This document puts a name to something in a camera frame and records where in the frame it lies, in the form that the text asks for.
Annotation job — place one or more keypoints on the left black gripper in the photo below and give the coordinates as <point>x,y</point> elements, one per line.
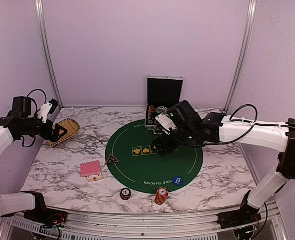
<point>53,137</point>

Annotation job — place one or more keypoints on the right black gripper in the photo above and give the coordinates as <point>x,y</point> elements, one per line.
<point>158,142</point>

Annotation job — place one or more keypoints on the blue small blind button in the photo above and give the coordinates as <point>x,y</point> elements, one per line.
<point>178,181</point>

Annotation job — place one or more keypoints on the red yellow 5 chip stack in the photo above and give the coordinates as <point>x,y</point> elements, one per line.
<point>161,196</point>

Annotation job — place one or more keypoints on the triangular black red dealer button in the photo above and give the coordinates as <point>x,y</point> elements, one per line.
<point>111,160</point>

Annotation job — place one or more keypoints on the black red 100 chip stack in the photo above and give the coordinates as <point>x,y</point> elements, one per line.
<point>125,194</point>

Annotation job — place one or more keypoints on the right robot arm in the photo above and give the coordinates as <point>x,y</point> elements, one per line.
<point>223,129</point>

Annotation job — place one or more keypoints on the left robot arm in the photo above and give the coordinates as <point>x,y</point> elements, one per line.
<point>31,203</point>

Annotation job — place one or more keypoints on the woven bamboo basket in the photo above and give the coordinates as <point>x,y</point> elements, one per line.
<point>73,128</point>

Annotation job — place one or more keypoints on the round green poker mat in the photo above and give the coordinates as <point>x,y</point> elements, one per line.
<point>145,171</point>

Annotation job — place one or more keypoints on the card deck in case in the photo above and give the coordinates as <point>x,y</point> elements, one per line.
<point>161,110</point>

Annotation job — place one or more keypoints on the left chip row in case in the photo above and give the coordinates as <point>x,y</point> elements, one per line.
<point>151,111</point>

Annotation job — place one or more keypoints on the red playing card deck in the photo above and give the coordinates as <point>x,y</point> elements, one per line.
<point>90,169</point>

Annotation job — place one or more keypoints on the aluminium poker chip case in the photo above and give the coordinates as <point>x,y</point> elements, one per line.
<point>162,91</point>

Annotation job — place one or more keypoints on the playing card box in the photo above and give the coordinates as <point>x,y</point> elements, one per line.
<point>95,177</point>

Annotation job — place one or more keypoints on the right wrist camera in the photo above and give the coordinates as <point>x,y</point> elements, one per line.
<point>165,123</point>

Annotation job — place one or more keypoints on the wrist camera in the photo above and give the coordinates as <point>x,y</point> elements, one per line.
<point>165,123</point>
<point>47,108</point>

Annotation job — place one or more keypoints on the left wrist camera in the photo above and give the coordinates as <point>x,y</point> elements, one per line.
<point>47,108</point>

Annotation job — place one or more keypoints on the front aluminium rail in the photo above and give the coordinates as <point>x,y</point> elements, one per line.
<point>197,225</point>

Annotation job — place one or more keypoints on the left aluminium frame post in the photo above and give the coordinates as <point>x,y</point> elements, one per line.
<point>47,52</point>

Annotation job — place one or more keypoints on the aluminium frame post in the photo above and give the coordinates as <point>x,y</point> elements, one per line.
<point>47,52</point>
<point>249,24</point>

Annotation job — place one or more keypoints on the right aluminium frame post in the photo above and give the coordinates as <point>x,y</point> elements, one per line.
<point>249,24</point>

